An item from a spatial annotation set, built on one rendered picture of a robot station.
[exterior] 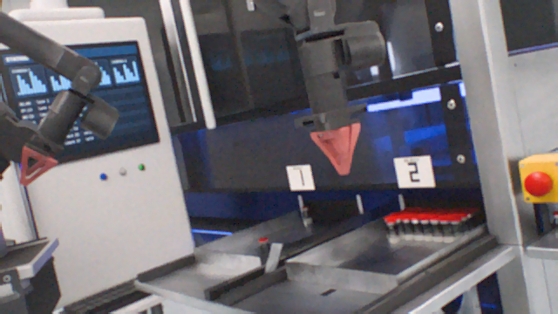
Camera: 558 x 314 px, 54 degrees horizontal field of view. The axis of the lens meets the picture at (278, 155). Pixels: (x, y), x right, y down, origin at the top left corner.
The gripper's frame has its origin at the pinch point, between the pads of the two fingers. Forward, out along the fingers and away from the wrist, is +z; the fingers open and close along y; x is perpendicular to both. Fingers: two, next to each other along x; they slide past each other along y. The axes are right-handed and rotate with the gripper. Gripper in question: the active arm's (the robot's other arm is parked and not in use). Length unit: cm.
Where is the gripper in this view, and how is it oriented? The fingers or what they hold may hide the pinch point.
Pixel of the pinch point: (343, 168)
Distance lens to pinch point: 84.9
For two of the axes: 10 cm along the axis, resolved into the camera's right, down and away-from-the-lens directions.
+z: 2.2, 9.7, 0.8
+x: -6.2, 0.8, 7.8
